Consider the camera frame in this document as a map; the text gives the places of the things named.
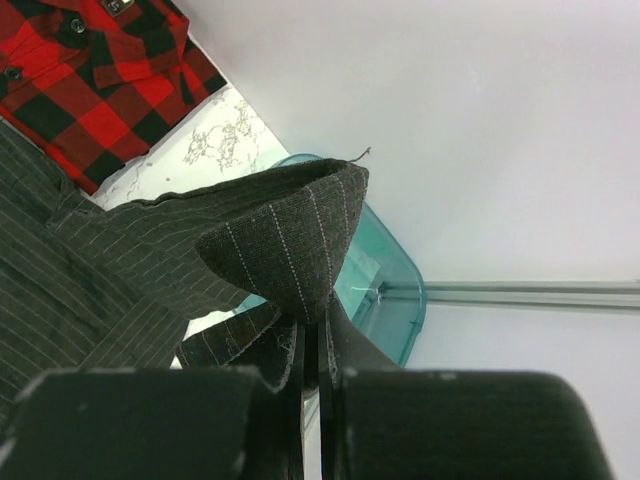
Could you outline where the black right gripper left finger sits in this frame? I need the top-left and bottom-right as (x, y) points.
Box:
(1, 320), (305, 479)

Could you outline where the dark grey pinstripe shirt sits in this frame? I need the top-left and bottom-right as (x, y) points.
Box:
(1, 125), (369, 417)

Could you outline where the teal transparent plastic bin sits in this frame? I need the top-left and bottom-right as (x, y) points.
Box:
(234, 152), (427, 426)

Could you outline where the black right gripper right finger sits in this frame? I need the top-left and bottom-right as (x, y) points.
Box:
(318, 300), (613, 479)

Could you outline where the red black plaid shirt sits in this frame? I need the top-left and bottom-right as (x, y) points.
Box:
(1, 1), (226, 194)

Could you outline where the aluminium frame post right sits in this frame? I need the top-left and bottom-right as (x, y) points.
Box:
(426, 281), (639, 310)

